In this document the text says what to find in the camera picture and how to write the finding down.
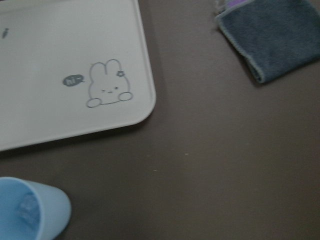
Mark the ice cube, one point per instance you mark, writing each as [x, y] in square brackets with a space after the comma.
[28, 209]

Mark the light blue plastic cup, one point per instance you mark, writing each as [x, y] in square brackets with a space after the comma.
[54, 208]

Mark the cream rabbit tray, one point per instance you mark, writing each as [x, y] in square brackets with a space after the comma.
[70, 68]

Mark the grey folded cloth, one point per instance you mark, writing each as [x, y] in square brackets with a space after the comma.
[274, 37]

